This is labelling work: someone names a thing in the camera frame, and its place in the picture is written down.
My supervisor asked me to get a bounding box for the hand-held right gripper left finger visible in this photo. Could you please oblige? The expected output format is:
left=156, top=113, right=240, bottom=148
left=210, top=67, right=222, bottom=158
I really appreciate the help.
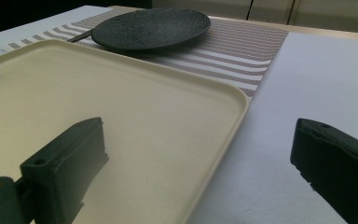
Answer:
left=20, top=117, right=110, bottom=224

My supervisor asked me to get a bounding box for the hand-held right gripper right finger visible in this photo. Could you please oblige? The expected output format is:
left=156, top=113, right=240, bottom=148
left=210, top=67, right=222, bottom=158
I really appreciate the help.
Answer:
left=290, top=118, right=358, bottom=224

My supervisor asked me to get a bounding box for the white table cover sheet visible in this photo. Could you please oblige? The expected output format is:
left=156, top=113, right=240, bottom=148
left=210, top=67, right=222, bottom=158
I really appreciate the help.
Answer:
left=0, top=5, right=358, bottom=224

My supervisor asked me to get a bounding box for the cream plastic tray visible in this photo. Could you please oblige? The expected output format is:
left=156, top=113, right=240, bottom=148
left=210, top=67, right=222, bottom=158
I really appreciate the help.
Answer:
left=0, top=38, right=251, bottom=224

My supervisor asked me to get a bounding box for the striped woven placemat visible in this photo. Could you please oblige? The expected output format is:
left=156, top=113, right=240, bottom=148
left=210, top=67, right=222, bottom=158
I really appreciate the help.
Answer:
left=0, top=7, right=290, bottom=99

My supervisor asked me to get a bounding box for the dark textured round plate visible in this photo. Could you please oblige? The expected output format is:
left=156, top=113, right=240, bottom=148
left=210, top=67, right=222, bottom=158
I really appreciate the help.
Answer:
left=90, top=7, right=212, bottom=51

